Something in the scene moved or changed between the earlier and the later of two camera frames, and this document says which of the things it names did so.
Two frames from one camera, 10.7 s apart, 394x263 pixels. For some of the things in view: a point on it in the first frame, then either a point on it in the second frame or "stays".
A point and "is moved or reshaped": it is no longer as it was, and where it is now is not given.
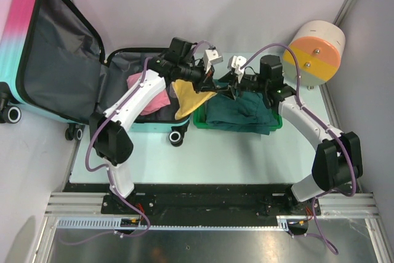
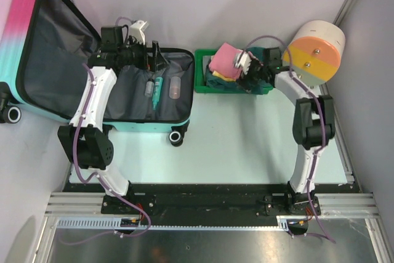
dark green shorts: [249, 112] is moved or reshaped
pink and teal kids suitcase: [53, 64] stays
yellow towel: [188, 98] is moved or reshaped
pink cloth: [160, 101] -> [223, 62]
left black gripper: [205, 82] -> [159, 63]
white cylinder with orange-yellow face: [319, 45] stays
